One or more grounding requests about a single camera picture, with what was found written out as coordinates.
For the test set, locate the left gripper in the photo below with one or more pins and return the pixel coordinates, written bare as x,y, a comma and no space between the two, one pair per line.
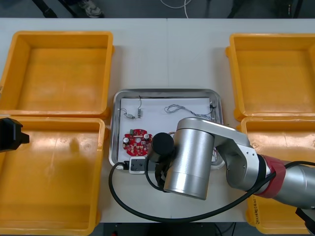
9,135

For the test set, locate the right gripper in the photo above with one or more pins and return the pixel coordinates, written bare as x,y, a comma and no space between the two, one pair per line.
162,172

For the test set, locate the silver-grey right robot arm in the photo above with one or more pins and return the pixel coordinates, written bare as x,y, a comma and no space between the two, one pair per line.
192,157

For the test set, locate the round red circuit board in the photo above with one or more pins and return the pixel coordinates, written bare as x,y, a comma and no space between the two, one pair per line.
135,145

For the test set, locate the yellow-orange plastic bin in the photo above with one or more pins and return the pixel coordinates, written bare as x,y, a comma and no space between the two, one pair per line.
64,64
54,177
270,73

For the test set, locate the steel tray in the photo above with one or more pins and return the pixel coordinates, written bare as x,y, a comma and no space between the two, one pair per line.
115,137

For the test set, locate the yellow-orange bin with handwriting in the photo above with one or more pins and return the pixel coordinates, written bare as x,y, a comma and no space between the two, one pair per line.
283,137

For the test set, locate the black stand leg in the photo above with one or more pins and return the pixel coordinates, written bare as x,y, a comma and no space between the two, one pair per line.
69,8

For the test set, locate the person's foot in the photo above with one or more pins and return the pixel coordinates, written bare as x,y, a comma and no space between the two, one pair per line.
92,9

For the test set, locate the black equipment frame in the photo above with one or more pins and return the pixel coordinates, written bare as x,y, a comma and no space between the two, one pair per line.
246,7

